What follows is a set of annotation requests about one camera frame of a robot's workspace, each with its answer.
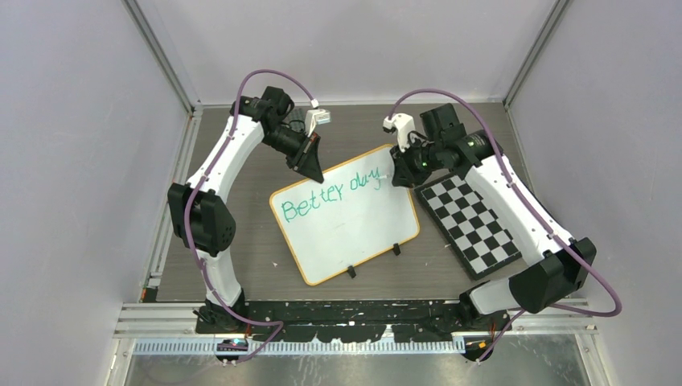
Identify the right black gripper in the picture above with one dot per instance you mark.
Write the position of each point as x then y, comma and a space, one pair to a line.
404, 174

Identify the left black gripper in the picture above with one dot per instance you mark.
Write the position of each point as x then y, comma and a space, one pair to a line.
310, 164

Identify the yellow framed whiteboard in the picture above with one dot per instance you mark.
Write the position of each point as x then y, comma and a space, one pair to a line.
350, 218

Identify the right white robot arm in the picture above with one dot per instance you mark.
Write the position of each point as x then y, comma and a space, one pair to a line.
479, 160

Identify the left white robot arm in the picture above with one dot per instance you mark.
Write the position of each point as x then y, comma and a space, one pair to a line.
198, 207

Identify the grey studded baseplate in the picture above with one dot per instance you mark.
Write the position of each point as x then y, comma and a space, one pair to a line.
297, 116

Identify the black white checkerboard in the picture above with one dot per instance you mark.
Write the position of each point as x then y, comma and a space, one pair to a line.
484, 237

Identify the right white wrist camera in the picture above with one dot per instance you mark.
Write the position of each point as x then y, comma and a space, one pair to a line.
401, 125

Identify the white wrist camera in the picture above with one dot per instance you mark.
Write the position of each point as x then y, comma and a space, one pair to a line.
401, 125
315, 117

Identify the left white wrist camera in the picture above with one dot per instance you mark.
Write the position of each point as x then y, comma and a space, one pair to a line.
315, 117

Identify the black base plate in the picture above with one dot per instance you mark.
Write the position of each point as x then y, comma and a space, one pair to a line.
410, 321

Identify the aluminium rail frame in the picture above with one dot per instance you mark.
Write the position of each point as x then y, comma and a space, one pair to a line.
425, 270

